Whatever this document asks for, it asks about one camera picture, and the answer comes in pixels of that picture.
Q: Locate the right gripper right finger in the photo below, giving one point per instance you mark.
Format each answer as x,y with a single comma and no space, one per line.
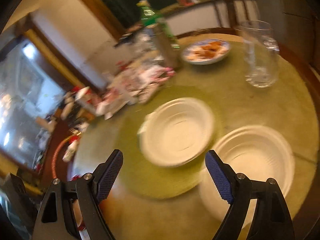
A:
271,218

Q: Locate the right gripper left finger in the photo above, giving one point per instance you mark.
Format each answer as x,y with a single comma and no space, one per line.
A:
56,219

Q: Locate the hula hoop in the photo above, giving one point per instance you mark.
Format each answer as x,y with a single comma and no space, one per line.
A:
68,141

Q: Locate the small white plastic bowl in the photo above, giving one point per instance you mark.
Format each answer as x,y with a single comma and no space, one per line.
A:
259,152

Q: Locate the white yogurt drink bottle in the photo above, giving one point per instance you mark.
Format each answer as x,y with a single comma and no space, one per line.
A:
71,150

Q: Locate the green round placemat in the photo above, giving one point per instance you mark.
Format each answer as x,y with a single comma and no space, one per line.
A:
141,176

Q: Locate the white ribbed plastic bowl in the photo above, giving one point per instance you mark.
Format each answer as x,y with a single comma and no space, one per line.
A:
176,132

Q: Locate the glass mug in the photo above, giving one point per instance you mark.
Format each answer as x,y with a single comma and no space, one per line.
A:
261,52

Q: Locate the blue plate with food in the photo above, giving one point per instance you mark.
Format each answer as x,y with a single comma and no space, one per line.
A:
206,52

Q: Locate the steel thermos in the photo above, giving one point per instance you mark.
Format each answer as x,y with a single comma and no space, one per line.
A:
163,44

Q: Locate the green soda bottle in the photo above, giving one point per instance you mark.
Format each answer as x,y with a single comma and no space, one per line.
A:
149,16

